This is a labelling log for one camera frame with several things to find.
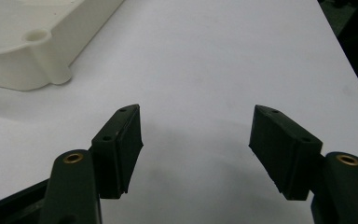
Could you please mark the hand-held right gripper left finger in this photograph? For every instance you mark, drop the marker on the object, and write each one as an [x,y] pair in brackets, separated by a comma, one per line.
[118,149]

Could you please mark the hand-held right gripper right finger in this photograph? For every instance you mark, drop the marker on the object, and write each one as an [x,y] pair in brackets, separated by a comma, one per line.
[282,149]

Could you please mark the white plastic tray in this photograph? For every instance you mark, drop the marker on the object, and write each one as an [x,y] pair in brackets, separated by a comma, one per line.
[15,59]

